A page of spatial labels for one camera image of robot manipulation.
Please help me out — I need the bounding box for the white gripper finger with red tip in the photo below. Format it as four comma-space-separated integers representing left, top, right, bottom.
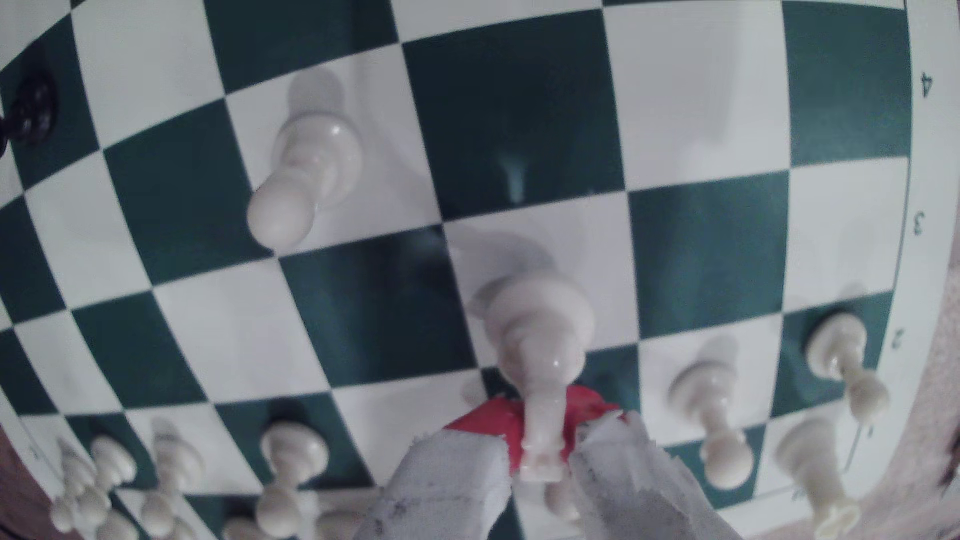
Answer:
562, 387, 744, 540
352, 399, 528, 540

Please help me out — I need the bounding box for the white chess knight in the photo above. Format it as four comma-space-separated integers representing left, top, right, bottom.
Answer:
472, 271, 596, 483

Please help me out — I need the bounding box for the white chess rook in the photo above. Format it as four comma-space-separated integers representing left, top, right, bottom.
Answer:
774, 416, 862, 540

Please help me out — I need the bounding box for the green white chess mat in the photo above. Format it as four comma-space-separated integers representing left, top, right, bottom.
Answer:
0, 0, 960, 540

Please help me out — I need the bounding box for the black chess pawn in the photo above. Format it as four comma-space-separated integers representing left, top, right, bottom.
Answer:
0, 72, 60, 159

